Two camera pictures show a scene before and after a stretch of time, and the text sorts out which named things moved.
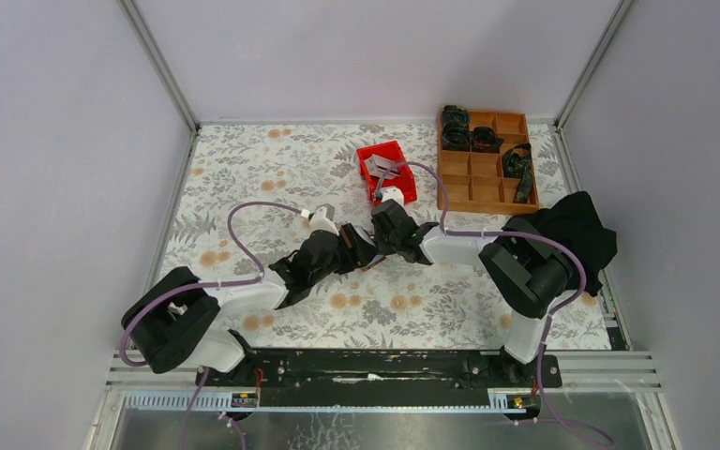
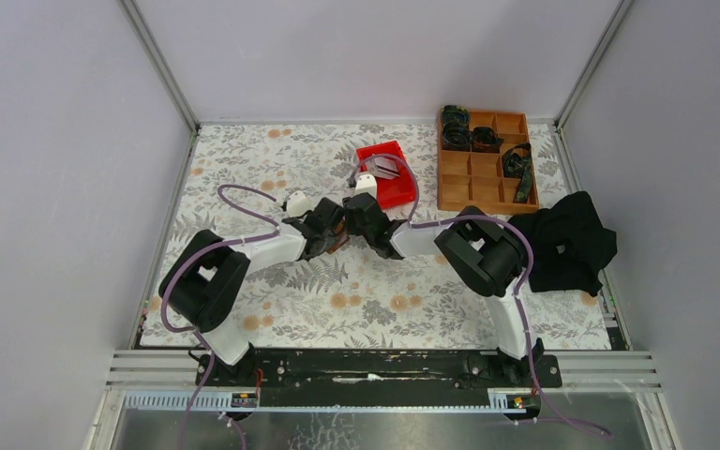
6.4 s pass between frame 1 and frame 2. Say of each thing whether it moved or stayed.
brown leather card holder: moved
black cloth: stayed
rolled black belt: stayed
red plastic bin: stayed
